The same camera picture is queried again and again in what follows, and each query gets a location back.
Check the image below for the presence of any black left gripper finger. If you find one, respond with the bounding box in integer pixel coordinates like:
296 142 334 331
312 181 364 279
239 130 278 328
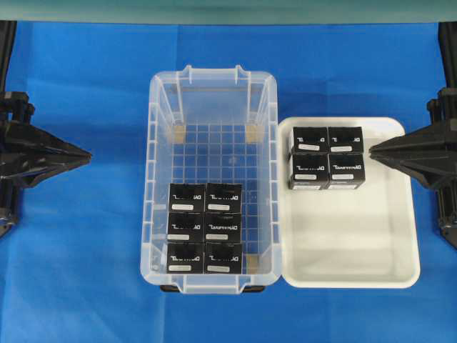
6 121 92 157
10 156 91 186

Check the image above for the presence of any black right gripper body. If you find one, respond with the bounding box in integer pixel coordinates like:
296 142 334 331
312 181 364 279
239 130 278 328
426 88 456 189

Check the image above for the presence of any white plastic tray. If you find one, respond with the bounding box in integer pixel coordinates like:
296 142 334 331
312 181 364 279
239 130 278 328
278 117 421 289

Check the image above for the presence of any blue table cloth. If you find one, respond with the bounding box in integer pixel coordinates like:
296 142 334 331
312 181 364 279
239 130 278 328
1 22 456 342

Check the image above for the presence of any clear plastic storage case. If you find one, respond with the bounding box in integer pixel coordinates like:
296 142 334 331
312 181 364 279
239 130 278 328
140 66 282 290

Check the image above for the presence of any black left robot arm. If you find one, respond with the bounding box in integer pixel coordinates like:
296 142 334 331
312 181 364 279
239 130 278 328
1 21 92 236

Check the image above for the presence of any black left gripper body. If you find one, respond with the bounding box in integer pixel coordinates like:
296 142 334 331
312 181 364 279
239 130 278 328
1 91 35 186

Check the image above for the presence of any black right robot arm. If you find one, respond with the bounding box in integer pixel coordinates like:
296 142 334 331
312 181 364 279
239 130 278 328
369 21 456 244

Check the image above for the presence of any black case latch handle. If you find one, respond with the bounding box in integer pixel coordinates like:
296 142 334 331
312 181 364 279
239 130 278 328
159 285 266 295

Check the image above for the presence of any black box in case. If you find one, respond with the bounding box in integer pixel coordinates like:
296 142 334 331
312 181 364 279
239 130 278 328
205 183 242 214
204 212 242 244
204 242 243 274
169 183 206 213
166 242 205 274
166 212 205 243

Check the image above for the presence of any black box on tray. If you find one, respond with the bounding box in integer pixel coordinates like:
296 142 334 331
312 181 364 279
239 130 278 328
327 154 366 189
289 126 329 154
328 126 364 154
288 154 329 190

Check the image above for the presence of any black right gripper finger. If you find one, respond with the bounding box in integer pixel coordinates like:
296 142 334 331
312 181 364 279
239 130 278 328
370 153 450 189
369 119 453 154

